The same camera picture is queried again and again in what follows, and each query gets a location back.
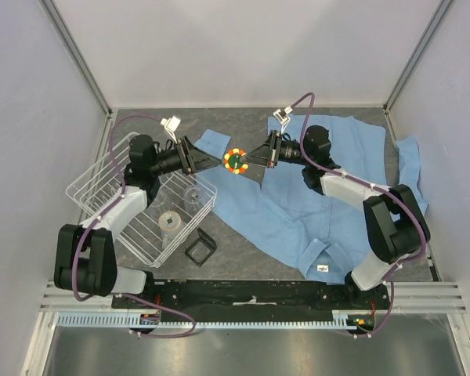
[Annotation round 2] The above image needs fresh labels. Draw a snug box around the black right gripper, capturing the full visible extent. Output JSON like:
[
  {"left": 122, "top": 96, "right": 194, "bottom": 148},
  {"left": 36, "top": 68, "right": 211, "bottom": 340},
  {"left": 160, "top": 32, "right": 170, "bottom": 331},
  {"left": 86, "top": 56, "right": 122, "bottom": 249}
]
[{"left": 240, "top": 130, "right": 312, "bottom": 168}]

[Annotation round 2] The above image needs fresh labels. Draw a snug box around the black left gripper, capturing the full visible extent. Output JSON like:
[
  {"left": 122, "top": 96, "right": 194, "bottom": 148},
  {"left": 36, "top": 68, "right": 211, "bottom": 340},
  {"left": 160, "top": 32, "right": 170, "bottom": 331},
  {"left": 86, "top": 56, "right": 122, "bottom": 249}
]
[{"left": 149, "top": 135, "right": 220, "bottom": 176}]

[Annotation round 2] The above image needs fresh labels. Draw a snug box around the light blue button shirt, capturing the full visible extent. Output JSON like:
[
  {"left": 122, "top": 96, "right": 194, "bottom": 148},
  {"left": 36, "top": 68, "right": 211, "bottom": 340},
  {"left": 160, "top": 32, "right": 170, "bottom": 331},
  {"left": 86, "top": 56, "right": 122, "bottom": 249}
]
[{"left": 198, "top": 113, "right": 428, "bottom": 282}]

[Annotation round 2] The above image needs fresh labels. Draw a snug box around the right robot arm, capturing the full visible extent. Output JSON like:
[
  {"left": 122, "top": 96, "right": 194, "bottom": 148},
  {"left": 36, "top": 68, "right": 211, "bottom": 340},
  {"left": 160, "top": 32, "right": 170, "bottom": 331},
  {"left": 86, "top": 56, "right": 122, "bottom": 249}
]
[{"left": 226, "top": 125, "right": 431, "bottom": 309}]

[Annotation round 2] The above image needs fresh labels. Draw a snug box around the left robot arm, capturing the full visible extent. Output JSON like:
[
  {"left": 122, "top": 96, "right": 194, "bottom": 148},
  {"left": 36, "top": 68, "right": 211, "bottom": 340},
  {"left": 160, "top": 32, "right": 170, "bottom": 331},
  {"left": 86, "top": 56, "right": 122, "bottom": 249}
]
[{"left": 54, "top": 135, "right": 222, "bottom": 308}]

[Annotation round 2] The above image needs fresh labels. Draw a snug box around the clear glass with base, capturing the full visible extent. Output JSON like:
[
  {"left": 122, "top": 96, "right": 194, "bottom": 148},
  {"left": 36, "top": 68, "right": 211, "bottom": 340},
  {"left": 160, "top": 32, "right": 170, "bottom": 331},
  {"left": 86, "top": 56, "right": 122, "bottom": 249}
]
[{"left": 183, "top": 186, "right": 204, "bottom": 216}]

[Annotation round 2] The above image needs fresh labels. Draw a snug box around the clear drinking glass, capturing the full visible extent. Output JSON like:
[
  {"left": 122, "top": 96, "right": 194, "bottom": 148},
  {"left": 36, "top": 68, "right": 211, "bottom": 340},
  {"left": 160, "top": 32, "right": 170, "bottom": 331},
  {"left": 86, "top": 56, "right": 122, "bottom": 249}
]
[{"left": 158, "top": 211, "right": 183, "bottom": 250}]

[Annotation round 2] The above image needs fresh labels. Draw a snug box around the white wire dish rack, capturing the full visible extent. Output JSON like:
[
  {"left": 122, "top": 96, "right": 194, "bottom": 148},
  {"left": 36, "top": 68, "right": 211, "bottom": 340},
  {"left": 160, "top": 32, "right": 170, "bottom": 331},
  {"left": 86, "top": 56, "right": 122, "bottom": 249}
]
[{"left": 56, "top": 132, "right": 221, "bottom": 268}]

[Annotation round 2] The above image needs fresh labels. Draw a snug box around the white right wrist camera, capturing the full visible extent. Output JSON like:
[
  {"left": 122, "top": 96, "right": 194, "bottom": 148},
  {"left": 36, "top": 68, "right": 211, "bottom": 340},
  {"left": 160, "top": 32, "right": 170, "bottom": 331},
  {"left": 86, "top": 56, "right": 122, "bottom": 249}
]
[{"left": 273, "top": 106, "right": 293, "bottom": 134}]

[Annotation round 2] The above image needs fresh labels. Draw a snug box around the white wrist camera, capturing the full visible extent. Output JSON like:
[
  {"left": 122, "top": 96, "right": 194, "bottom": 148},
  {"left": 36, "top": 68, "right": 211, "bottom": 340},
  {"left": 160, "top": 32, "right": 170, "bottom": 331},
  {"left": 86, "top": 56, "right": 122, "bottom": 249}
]
[
  {"left": 160, "top": 116, "right": 181, "bottom": 143},
  {"left": 273, "top": 106, "right": 293, "bottom": 134}
]

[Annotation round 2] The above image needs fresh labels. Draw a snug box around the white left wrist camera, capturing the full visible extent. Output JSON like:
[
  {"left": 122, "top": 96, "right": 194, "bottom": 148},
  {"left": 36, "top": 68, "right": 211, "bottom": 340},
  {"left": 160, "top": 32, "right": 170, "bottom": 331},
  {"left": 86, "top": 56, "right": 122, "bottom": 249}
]
[{"left": 160, "top": 116, "right": 181, "bottom": 143}]

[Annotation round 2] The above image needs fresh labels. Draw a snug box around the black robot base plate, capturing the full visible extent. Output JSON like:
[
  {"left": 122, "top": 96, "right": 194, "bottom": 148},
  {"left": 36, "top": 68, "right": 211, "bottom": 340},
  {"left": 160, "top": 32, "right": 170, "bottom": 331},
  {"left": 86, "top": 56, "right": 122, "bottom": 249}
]
[{"left": 110, "top": 278, "right": 395, "bottom": 324}]

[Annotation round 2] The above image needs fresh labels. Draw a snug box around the light blue cable duct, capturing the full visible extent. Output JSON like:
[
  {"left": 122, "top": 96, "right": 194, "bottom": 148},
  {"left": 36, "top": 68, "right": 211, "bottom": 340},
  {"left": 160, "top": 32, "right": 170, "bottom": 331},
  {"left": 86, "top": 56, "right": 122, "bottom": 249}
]
[{"left": 56, "top": 312, "right": 353, "bottom": 330}]

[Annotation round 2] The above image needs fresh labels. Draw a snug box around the aluminium frame rail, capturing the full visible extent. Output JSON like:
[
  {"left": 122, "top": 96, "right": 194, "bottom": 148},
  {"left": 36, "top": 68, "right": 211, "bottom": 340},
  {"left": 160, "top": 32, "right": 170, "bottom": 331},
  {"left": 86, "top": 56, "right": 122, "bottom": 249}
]
[{"left": 21, "top": 280, "right": 118, "bottom": 376}]

